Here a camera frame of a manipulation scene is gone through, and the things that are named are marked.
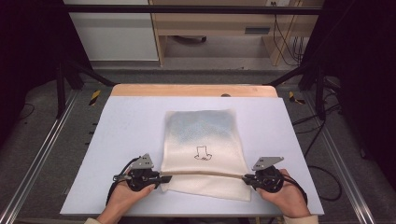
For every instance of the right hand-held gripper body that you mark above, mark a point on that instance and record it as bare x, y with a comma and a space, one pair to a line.
267, 177

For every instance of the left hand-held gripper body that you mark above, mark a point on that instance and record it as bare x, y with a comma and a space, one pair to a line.
141, 175

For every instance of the white cloth with print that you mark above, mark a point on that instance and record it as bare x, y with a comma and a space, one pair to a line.
202, 140

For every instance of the person's left hand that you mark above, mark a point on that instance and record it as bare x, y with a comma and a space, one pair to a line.
124, 196

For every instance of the person's right hand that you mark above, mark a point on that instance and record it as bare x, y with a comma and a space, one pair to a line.
289, 196

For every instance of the white foam board mat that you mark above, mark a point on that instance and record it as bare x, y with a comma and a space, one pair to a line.
130, 130

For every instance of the yellow and black tape marker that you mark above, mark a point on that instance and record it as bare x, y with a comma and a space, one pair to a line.
292, 97
95, 97

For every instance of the dark curtain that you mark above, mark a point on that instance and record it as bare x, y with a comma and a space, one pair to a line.
361, 77
28, 62

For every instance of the white cabinet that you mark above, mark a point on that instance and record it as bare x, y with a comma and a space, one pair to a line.
115, 34

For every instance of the wooden desk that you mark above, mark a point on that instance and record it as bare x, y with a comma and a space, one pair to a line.
218, 21

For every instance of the aluminium floor rail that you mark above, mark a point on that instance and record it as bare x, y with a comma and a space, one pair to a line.
342, 161
37, 149

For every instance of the black metal frame leg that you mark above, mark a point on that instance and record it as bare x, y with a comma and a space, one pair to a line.
77, 74
320, 90

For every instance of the black horizontal frame bar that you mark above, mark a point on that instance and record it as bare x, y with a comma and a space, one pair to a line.
186, 9

